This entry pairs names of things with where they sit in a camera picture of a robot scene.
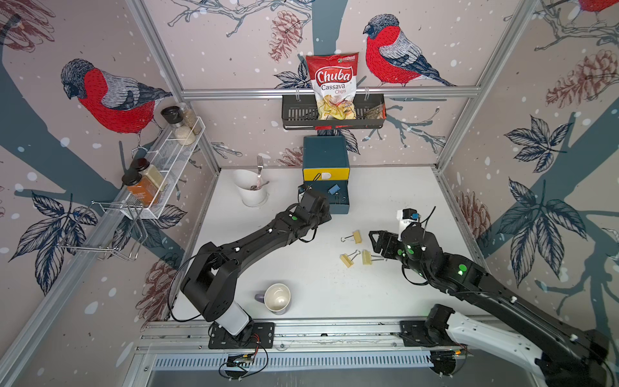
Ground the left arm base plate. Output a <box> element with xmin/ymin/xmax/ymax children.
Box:
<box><xmin>208</xmin><ymin>320</ymin><xmax>275</xmax><ymax>349</ymax></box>

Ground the yellow top drawer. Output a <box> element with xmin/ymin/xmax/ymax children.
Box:
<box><xmin>302</xmin><ymin>167</ymin><xmax>351</xmax><ymax>182</ymax></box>

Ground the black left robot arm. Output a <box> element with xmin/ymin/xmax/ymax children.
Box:
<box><xmin>180</xmin><ymin>189</ymin><xmax>331</xmax><ymax>341</ymax></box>

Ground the beige spice jar black lid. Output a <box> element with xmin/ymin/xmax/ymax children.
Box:
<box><xmin>130</xmin><ymin>157</ymin><xmax>167</xmax><ymax>191</ymax></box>

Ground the white and purple mug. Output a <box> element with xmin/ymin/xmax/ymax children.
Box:
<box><xmin>254</xmin><ymin>283</ymin><xmax>292</xmax><ymax>314</ymax></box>

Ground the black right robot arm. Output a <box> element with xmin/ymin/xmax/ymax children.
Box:
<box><xmin>369</xmin><ymin>223</ymin><xmax>613</xmax><ymax>386</ymax></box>

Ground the small electronics board with wires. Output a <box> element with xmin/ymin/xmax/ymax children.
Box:
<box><xmin>218</xmin><ymin>345</ymin><xmax>269</xmax><ymax>381</ymax></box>

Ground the clear spice jar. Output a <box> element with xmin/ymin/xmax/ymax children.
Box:
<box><xmin>178</xmin><ymin>103</ymin><xmax>201</xmax><ymax>135</ymax></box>

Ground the teal mini drawer cabinet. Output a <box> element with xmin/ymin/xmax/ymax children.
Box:
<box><xmin>302</xmin><ymin>134</ymin><xmax>351</xmax><ymax>214</ymax></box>

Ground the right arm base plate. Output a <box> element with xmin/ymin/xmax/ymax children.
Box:
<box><xmin>395</xmin><ymin>320</ymin><xmax>463</xmax><ymax>350</ymax></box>

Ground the black wire wall basket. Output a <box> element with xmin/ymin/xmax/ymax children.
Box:
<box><xmin>281</xmin><ymin>94</ymin><xmax>386</xmax><ymax>131</ymax></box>

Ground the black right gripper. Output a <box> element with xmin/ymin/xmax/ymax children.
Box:
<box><xmin>366</xmin><ymin>230</ymin><xmax>432</xmax><ymax>282</ymax></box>

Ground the white wire spice rack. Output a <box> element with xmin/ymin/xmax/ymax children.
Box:
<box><xmin>121</xmin><ymin>118</ymin><xmax>206</xmax><ymax>219</ymax></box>

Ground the teal drawer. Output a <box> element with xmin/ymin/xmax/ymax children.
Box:
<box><xmin>298</xmin><ymin>181</ymin><xmax>350</xmax><ymax>215</ymax></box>

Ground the white utensil cup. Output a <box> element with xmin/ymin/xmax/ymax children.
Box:
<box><xmin>233</xmin><ymin>169</ymin><xmax>269</xmax><ymax>207</ymax></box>

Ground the white spice jar black lid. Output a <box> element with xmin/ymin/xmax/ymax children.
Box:
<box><xmin>161</xmin><ymin>106</ymin><xmax>196</xmax><ymax>146</ymax></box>

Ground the blue binder clip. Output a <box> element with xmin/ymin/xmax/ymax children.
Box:
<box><xmin>328</xmin><ymin>185</ymin><xmax>340</xmax><ymax>195</ymax></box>

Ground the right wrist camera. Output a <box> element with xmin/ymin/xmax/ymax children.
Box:
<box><xmin>397</xmin><ymin>208</ymin><xmax>420</xmax><ymax>235</ymax></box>

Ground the metal fork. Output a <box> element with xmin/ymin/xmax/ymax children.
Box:
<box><xmin>251</xmin><ymin>155</ymin><xmax>264</xmax><ymax>190</ymax></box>

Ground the metal wire rack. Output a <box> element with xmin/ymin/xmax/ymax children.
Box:
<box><xmin>56</xmin><ymin>201</ymin><xmax>148</xmax><ymax>262</ymax></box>

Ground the orange spice jar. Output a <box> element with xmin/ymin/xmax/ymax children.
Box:
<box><xmin>122</xmin><ymin>169</ymin><xmax>159</xmax><ymax>207</ymax></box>

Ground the red cassava chips bag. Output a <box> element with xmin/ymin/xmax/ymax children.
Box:
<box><xmin>306</xmin><ymin>53</ymin><xmax>359</xmax><ymax>120</ymax></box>

